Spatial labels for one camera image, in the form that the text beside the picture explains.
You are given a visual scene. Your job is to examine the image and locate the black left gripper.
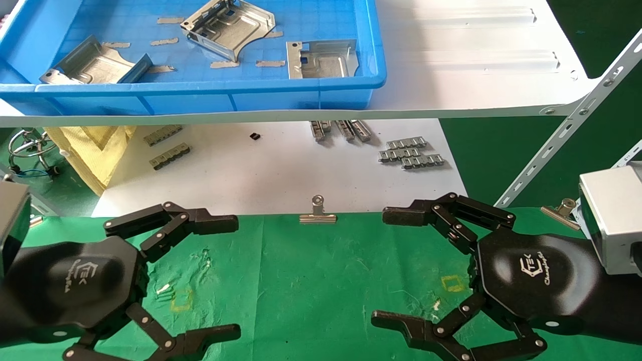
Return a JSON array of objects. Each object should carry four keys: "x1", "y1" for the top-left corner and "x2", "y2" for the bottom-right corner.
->
[{"x1": 0, "y1": 236, "x2": 241, "y2": 361}]

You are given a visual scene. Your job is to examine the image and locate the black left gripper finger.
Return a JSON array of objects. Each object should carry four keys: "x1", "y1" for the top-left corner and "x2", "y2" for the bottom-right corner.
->
[{"x1": 104, "y1": 202, "x2": 239, "y2": 264}]

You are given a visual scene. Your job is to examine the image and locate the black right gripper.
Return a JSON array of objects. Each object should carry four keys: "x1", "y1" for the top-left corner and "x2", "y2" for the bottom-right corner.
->
[{"x1": 371, "y1": 192, "x2": 603, "y2": 361}]

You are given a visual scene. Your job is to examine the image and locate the stamped sheet metal bracket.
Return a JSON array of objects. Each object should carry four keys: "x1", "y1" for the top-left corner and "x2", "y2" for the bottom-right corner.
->
[
  {"x1": 39, "y1": 35, "x2": 153, "y2": 84},
  {"x1": 286, "y1": 39, "x2": 360, "y2": 80},
  {"x1": 180, "y1": 0, "x2": 276, "y2": 62}
]

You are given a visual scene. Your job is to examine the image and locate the olive connector strip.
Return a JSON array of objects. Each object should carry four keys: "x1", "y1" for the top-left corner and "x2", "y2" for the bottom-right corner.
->
[
  {"x1": 149, "y1": 143, "x2": 192, "y2": 171},
  {"x1": 143, "y1": 125, "x2": 184, "y2": 147}
]

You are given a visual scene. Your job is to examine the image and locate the white flat board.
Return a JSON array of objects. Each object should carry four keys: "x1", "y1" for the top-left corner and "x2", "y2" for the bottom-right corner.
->
[{"x1": 92, "y1": 119, "x2": 468, "y2": 217}]

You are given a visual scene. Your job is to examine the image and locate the green table cloth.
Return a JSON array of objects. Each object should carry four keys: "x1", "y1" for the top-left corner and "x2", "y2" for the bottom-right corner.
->
[{"x1": 0, "y1": 206, "x2": 642, "y2": 361}]

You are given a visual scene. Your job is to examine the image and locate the yellow cloth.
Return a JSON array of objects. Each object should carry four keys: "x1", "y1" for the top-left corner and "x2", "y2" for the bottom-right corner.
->
[{"x1": 44, "y1": 125, "x2": 138, "y2": 196}]

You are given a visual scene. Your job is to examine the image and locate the blue plastic bin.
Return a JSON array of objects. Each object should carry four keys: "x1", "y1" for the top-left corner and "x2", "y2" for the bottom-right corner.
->
[{"x1": 0, "y1": 0, "x2": 388, "y2": 117}]

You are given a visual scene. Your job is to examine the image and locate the white metal shelf panel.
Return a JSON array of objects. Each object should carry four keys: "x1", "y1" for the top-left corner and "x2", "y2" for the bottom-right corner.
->
[{"x1": 0, "y1": 0, "x2": 620, "y2": 128}]

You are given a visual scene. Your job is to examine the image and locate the white slotted angle brace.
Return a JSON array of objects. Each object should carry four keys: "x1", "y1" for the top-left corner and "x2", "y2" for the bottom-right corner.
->
[
  {"x1": 494, "y1": 29, "x2": 642, "y2": 207},
  {"x1": 609, "y1": 140, "x2": 642, "y2": 169}
]

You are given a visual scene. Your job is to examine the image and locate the metal wire ring holder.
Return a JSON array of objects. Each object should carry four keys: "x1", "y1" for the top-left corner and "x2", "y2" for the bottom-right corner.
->
[{"x1": 8, "y1": 128, "x2": 61, "y2": 179}]

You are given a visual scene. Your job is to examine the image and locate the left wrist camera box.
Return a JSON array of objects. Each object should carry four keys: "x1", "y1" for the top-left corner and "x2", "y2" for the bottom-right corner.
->
[{"x1": 0, "y1": 180, "x2": 32, "y2": 279}]

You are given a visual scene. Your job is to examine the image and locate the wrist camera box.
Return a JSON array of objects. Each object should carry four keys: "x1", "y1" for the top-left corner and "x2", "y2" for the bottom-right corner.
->
[
  {"x1": 572, "y1": 161, "x2": 642, "y2": 276},
  {"x1": 0, "y1": 180, "x2": 32, "y2": 279}
]

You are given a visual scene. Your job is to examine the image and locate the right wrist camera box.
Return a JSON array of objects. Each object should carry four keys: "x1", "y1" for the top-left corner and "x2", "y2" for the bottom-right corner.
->
[{"x1": 572, "y1": 161, "x2": 642, "y2": 276}]

